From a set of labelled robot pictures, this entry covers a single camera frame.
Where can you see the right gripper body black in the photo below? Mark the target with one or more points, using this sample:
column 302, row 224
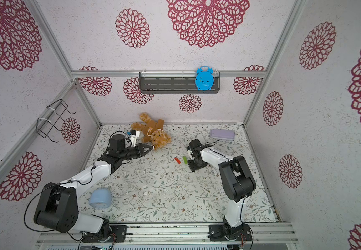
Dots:
column 194, row 164

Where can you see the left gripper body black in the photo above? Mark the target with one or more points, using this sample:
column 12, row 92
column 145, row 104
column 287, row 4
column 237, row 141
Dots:
column 131, row 152

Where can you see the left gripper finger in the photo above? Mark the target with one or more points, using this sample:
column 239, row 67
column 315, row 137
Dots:
column 144, row 151
column 146, row 147

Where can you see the red usb drive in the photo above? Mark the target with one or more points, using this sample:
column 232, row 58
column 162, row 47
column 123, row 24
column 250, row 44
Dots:
column 177, row 160

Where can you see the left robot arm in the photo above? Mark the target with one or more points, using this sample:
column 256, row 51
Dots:
column 57, row 209

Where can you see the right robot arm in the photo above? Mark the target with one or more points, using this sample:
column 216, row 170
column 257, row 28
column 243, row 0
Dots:
column 238, row 184

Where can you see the brown teddy bear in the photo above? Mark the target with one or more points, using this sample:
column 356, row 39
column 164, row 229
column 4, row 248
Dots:
column 153, row 131

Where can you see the purple rectangular case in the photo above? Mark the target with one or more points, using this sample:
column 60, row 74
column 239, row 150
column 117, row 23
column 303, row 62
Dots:
column 222, row 134

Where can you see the light blue cup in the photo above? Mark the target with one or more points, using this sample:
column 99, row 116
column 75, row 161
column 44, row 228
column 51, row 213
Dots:
column 100, row 199

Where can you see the blue alarm clock toy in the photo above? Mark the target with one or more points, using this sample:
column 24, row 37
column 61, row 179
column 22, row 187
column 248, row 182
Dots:
column 204, row 78

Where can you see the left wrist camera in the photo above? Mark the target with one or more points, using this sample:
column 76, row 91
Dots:
column 133, row 136

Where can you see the grey wall shelf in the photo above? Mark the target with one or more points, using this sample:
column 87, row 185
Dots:
column 175, row 85

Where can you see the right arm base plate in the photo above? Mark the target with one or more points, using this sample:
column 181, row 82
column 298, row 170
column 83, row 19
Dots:
column 224, row 232

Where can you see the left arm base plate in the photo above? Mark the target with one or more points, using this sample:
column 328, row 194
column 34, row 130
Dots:
column 108, row 234

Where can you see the black wire wall rack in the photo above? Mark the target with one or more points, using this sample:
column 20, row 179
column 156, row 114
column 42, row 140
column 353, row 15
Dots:
column 44, row 126

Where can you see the aluminium front rail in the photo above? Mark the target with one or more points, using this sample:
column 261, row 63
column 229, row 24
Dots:
column 201, row 233

